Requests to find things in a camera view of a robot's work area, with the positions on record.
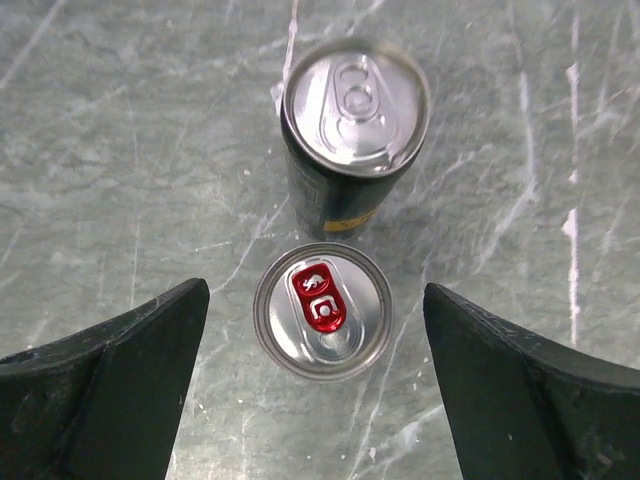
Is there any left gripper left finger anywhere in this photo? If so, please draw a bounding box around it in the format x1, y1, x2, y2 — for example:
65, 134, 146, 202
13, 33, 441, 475
1, 278, 210, 479

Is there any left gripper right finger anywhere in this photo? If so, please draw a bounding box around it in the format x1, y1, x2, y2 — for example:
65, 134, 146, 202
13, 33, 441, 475
423, 283, 639, 479

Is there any red tab energy can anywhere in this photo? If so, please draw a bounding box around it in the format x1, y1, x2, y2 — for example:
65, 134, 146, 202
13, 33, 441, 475
253, 242, 394, 383

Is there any black beverage can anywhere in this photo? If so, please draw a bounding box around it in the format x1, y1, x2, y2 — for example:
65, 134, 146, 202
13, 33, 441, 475
280, 37, 431, 240

